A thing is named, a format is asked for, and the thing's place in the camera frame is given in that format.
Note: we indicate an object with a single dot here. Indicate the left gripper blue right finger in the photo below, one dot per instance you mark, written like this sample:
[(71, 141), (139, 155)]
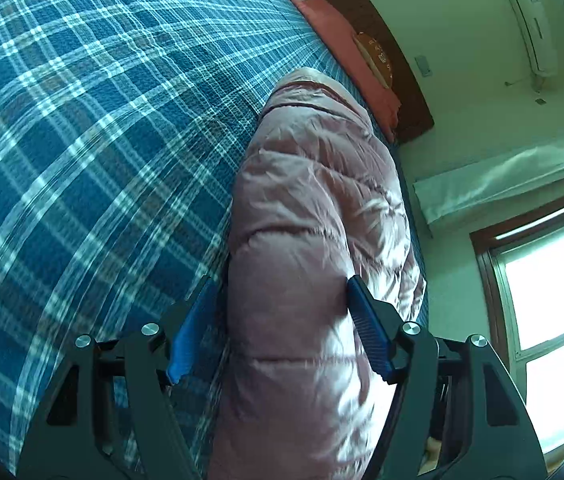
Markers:
[(461, 385)]

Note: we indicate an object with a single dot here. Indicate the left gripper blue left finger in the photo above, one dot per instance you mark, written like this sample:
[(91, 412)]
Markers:
[(74, 433)]

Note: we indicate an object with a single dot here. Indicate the pink puffer jacket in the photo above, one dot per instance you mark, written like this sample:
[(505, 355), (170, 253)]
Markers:
[(316, 201)]

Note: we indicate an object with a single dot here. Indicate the light green right curtain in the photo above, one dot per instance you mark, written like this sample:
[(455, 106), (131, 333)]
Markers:
[(459, 193)]

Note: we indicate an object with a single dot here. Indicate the blue plaid bed sheet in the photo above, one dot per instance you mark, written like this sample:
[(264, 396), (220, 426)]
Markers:
[(122, 125)]

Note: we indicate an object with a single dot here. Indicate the small brown embroidered cushion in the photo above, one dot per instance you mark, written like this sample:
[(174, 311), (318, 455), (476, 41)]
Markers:
[(376, 58)]

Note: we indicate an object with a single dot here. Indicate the orange red pillow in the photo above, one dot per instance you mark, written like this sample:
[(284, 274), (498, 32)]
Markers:
[(337, 34)]

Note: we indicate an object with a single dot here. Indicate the right window wooden frame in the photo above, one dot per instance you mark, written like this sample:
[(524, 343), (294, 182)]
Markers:
[(521, 265)]

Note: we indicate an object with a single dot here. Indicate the wall switch plate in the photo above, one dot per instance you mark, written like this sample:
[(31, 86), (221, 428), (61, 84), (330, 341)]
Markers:
[(423, 66)]

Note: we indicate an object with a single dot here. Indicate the white wall air conditioner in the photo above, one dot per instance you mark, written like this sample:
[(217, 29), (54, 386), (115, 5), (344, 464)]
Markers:
[(536, 33)]

